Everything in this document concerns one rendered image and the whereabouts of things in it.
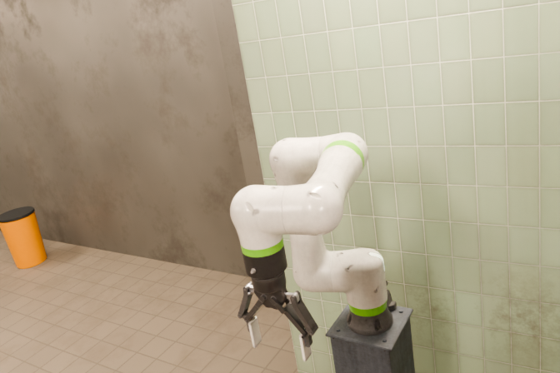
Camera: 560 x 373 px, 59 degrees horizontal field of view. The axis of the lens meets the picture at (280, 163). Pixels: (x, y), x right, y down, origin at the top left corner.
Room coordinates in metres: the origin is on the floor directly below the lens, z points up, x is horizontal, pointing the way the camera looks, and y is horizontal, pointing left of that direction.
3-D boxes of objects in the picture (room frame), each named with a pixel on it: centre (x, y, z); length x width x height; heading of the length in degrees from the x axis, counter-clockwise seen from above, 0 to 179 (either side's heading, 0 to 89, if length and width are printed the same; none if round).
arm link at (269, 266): (0.98, 0.06, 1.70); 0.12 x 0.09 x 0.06; 147
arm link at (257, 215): (0.98, 0.06, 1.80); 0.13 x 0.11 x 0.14; 72
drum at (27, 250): (5.06, 2.87, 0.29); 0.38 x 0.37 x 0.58; 56
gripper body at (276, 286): (0.98, 0.07, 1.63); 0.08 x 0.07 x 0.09; 57
